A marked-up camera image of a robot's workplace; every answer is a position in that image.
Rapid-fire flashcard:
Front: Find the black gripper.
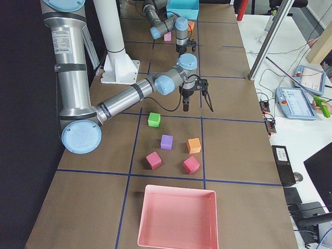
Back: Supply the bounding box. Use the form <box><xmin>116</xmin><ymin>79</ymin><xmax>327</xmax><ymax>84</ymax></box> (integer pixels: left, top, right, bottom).
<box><xmin>176</xmin><ymin>38</ymin><xmax>189</xmax><ymax>56</ymax></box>
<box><xmin>180</xmin><ymin>80</ymin><xmax>195</xmax><ymax>112</ymax></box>

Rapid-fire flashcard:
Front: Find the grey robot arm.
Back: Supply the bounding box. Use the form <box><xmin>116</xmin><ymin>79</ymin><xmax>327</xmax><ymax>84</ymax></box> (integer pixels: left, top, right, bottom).
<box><xmin>142</xmin><ymin>0</ymin><xmax>189</xmax><ymax>56</ymax></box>
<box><xmin>40</xmin><ymin>1</ymin><xmax>198</xmax><ymax>154</ymax></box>

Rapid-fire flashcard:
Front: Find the pink foam block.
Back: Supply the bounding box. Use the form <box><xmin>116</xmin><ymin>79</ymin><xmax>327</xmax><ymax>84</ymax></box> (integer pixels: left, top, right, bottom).
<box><xmin>163</xmin><ymin>32</ymin><xmax>172</xmax><ymax>42</ymax></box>

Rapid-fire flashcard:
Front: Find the orange foam block left side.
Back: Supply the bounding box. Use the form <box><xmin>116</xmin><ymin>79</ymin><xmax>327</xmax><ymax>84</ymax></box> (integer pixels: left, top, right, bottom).
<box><xmin>187</xmin><ymin>20</ymin><xmax>195</xmax><ymax>32</ymax></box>

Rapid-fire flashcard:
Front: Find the orange foam block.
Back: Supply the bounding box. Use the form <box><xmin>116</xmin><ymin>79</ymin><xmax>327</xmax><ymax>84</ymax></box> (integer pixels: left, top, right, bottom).
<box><xmin>187</xmin><ymin>20</ymin><xmax>195</xmax><ymax>32</ymax></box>
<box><xmin>187</xmin><ymin>138</ymin><xmax>202</xmax><ymax>154</ymax></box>

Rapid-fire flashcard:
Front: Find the green foam block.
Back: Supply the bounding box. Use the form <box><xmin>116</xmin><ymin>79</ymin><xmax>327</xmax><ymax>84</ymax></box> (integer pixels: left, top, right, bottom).
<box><xmin>148</xmin><ymin>113</ymin><xmax>161</xmax><ymax>128</ymax></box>

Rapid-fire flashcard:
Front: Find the teal plastic bin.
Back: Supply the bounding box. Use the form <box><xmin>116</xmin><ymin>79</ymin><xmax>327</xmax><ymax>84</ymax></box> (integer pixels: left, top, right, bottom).
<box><xmin>166</xmin><ymin>0</ymin><xmax>199</xmax><ymax>20</ymax></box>

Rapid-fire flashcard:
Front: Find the purple foam block right side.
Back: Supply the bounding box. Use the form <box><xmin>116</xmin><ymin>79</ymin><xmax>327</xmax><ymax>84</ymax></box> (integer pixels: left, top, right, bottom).
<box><xmin>160</xmin><ymin>134</ymin><xmax>173</xmax><ymax>150</ymax></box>

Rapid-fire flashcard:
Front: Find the orange foam block right side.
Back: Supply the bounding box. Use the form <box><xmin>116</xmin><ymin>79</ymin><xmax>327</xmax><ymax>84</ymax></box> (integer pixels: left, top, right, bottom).
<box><xmin>187</xmin><ymin>138</ymin><xmax>202</xmax><ymax>154</ymax></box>

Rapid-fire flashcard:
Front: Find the crimson foam block upper right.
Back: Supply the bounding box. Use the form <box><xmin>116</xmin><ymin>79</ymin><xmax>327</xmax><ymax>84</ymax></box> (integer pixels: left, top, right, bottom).
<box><xmin>183</xmin><ymin>156</ymin><xmax>200</xmax><ymax>174</ymax></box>

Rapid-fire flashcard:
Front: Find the crimson foam block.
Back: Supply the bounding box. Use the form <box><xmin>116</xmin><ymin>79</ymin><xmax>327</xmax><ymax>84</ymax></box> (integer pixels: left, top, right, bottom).
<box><xmin>146</xmin><ymin>151</ymin><xmax>162</xmax><ymax>170</ymax></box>
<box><xmin>183</xmin><ymin>156</ymin><xmax>200</xmax><ymax>174</ymax></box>

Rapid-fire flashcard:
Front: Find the crimson foam block lower right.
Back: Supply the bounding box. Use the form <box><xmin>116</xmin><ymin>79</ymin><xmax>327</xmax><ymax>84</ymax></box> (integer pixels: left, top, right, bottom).
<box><xmin>146</xmin><ymin>151</ymin><xmax>162</xmax><ymax>170</ymax></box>

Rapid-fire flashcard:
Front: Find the red fire extinguisher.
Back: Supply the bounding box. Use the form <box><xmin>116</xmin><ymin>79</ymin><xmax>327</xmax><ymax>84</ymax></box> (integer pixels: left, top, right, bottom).
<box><xmin>237</xmin><ymin>0</ymin><xmax>248</xmax><ymax>21</ymax></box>

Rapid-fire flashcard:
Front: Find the black connector box left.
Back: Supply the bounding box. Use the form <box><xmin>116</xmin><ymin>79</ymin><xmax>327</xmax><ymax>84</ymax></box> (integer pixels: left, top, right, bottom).
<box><xmin>259</xmin><ymin>100</ymin><xmax>270</xmax><ymax>114</ymax></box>

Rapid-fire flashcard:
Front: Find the black connector box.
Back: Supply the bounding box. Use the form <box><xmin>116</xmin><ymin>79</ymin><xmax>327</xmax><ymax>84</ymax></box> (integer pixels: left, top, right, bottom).
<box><xmin>259</xmin><ymin>100</ymin><xmax>270</xmax><ymax>114</ymax></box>
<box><xmin>263</xmin><ymin>114</ymin><xmax>276</xmax><ymax>136</ymax></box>

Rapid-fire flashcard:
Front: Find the black connector box right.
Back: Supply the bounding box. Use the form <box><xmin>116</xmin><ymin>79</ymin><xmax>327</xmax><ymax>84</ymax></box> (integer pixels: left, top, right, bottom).
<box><xmin>263</xmin><ymin>114</ymin><xmax>276</xmax><ymax>136</ymax></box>

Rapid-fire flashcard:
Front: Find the teach pendant near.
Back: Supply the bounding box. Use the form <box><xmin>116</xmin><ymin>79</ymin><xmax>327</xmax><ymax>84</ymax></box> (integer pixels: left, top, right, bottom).
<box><xmin>275</xmin><ymin>87</ymin><xmax>317</xmax><ymax>120</ymax></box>

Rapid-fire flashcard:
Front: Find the teach pendant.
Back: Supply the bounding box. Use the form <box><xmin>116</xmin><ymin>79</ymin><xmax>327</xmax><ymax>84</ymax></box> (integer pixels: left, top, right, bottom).
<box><xmin>294</xmin><ymin>65</ymin><xmax>326</xmax><ymax>96</ymax></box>
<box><xmin>275</xmin><ymin>87</ymin><xmax>317</xmax><ymax>120</ymax></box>

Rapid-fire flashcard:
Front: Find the pink plastic tray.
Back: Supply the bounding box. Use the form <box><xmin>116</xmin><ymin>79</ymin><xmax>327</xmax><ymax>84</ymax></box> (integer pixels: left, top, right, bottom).
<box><xmin>137</xmin><ymin>185</ymin><xmax>219</xmax><ymax>248</ymax></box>

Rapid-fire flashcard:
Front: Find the metal reacher grabber tool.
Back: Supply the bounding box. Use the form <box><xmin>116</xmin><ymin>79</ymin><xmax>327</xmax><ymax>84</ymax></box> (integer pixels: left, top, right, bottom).
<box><xmin>266</xmin><ymin>57</ymin><xmax>331</xmax><ymax>105</ymax></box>

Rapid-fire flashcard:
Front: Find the black box with label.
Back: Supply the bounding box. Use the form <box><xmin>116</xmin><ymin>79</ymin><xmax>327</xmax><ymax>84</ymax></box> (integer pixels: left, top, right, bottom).
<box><xmin>271</xmin><ymin>145</ymin><xmax>296</xmax><ymax>187</ymax></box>

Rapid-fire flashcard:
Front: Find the teach pendant far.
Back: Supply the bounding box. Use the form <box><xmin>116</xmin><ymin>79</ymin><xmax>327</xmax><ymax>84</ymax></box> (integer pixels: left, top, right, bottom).
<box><xmin>294</xmin><ymin>65</ymin><xmax>326</xmax><ymax>96</ymax></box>

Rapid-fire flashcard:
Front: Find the green handheld tool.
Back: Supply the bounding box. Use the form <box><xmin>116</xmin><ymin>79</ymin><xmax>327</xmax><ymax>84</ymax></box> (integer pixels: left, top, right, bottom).
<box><xmin>312</xmin><ymin>96</ymin><xmax>331</xmax><ymax>118</ymax></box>

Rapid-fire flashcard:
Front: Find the black monitor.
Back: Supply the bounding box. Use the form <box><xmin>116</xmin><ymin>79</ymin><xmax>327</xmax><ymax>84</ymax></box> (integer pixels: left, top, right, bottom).
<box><xmin>304</xmin><ymin>146</ymin><xmax>331</xmax><ymax>211</ymax></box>

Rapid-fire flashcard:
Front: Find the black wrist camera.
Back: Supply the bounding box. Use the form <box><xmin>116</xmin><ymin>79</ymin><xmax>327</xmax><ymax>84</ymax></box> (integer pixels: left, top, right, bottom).
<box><xmin>194</xmin><ymin>78</ymin><xmax>209</xmax><ymax>91</ymax></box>
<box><xmin>187</xmin><ymin>39</ymin><xmax>197</xmax><ymax>52</ymax></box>

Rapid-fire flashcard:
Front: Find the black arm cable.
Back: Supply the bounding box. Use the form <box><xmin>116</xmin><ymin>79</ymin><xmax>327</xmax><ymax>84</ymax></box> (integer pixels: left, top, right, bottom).
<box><xmin>142</xmin><ymin>74</ymin><xmax>215</xmax><ymax>113</ymax></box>

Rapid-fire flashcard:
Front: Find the aluminium profile post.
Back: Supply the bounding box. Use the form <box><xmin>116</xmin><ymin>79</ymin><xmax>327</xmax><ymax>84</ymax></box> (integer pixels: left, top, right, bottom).
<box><xmin>248</xmin><ymin>0</ymin><xmax>294</xmax><ymax>81</ymax></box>

